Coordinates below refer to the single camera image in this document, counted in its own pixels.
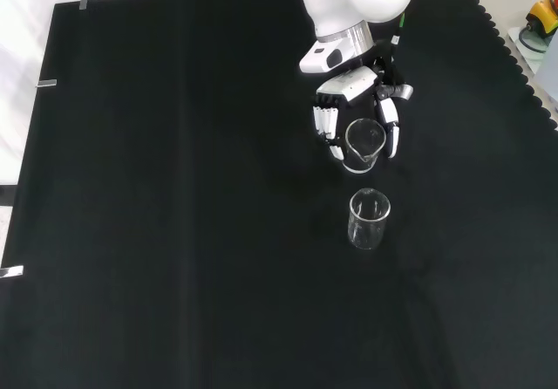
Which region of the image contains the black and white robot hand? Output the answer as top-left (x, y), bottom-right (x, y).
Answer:
top-left (298, 38), bottom-right (414, 161)

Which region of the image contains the clear glass beaker with spout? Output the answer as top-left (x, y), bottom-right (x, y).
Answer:
top-left (342, 117), bottom-right (387, 175)

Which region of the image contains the tall clear glass beaker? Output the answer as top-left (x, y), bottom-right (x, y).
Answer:
top-left (347, 188), bottom-right (392, 251)

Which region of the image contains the black bench cloth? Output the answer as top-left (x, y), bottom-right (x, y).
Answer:
top-left (0, 0), bottom-right (558, 389)

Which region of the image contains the yellow stop button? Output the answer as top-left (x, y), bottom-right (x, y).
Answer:
top-left (524, 0), bottom-right (558, 38)

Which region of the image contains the green cable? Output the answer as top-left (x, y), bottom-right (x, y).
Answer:
top-left (391, 11), bottom-right (408, 48)

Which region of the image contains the black cable loop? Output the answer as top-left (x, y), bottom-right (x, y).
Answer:
top-left (518, 26), bottom-right (548, 53)

